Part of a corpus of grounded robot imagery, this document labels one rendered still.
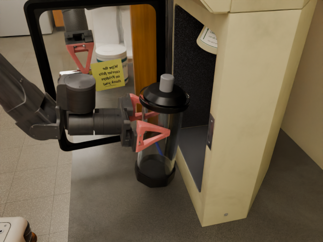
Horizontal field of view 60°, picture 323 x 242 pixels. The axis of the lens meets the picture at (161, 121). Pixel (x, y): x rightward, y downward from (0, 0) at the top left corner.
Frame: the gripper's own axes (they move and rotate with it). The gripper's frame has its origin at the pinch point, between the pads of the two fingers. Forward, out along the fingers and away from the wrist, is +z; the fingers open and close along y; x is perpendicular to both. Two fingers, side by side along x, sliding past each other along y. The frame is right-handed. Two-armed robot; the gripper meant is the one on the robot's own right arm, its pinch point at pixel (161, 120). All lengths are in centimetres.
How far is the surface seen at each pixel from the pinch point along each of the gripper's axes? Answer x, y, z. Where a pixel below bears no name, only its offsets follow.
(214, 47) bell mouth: -18.6, -4.2, 6.5
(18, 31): 125, 474, -128
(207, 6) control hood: -27.1, -13.8, -0.5
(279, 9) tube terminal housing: -27.7, -14.1, 10.0
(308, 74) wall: -6, 16, 49
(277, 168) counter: 16.4, -0.6, 36.6
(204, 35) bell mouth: -19.6, -0.4, 5.8
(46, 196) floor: 122, 93, -43
